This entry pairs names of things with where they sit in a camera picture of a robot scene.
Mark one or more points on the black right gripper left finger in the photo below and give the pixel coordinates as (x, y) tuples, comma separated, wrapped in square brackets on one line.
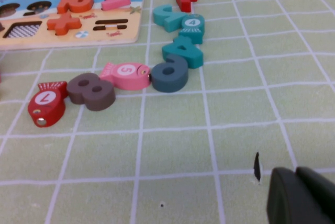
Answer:
[(288, 200)]

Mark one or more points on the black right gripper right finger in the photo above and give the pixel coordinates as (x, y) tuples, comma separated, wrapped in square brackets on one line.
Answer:
[(322, 190)]

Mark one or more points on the dark blue number nine piece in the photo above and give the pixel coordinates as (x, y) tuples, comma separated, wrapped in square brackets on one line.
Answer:
[(168, 82)]

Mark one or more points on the teal number four piece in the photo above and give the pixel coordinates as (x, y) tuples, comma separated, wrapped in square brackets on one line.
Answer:
[(194, 57)]

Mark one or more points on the teal number two piece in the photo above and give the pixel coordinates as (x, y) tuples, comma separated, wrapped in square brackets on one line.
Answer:
[(171, 22)]

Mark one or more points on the brown number eight piece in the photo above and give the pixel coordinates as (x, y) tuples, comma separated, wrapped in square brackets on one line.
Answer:
[(90, 99)]

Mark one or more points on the red number seven piece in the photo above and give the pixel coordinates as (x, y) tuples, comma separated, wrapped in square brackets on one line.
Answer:
[(185, 1)]

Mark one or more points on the blue wooden puzzle board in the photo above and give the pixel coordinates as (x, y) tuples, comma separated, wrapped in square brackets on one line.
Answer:
[(127, 31)]

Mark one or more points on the pink greater-than sign piece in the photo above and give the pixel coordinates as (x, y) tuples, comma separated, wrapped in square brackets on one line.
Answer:
[(116, 4)]

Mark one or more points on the orange plus sign piece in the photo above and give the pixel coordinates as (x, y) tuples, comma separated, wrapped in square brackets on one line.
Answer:
[(63, 23)]

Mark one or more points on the orange number ten piece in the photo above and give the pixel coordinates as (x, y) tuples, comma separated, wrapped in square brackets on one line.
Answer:
[(66, 4)]

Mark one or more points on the green grid table mat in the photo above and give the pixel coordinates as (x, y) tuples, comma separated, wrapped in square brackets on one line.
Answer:
[(170, 143)]

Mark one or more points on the teal fish number four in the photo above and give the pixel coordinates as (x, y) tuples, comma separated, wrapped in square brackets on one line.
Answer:
[(193, 30)]

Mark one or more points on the pink fish number five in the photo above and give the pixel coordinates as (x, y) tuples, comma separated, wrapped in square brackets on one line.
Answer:
[(127, 80)]

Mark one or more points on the red fish number seven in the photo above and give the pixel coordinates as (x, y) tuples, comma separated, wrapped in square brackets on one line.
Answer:
[(49, 110)]

